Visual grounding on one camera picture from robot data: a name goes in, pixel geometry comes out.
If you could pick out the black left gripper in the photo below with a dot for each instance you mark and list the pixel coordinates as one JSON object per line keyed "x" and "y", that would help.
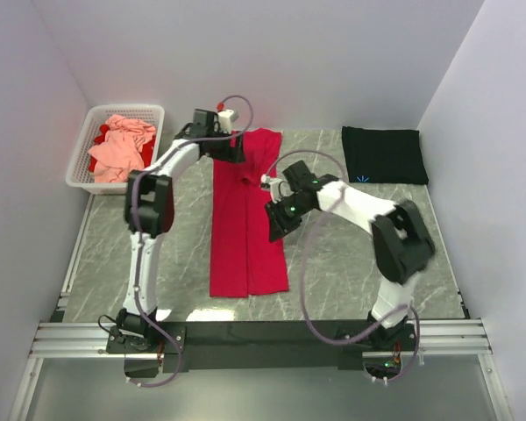
{"x": 231, "y": 153}

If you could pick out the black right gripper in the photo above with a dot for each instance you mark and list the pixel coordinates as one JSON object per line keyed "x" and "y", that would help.
{"x": 279, "y": 224}

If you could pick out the red t shirt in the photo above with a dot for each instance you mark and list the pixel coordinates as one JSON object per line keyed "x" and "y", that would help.
{"x": 146, "y": 152}
{"x": 243, "y": 261}

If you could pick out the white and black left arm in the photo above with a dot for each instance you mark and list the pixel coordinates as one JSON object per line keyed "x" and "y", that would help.
{"x": 149, "y": 213}

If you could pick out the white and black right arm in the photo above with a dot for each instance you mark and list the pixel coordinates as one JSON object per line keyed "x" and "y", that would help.
{"x": 402, "y": 244}

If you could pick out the red t shirt in basket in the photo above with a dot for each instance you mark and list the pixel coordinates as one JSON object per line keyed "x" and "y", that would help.
{"x": 146, "y": 152}

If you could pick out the pink t shirt in basket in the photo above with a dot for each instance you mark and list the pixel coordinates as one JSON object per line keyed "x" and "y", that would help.
{"x": 119, "y": 154}

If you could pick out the white plastic laundry basket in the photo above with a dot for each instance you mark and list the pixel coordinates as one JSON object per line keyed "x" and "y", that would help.
{"x": 78, "y": 174}

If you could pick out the folded black t shirt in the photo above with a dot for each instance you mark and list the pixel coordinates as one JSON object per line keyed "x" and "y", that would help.
{"x": 383, "y": 156}

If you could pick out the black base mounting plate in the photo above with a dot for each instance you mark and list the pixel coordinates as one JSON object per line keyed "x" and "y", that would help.
{"x": 255, "y": 344}

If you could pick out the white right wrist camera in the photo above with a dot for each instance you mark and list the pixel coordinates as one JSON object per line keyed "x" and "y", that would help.
{"x": 273, "y": 186}

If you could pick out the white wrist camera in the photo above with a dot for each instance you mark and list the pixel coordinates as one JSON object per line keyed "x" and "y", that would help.
{"x": 226, "y": 118}
{"x": 273, "y": 186}

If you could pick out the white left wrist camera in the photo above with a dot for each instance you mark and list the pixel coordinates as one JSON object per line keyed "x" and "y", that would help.
{"x": 226, "y": 118}

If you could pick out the aluminium rail frame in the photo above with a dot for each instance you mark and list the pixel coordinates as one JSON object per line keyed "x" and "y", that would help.
{"x": 446, "y": 326}

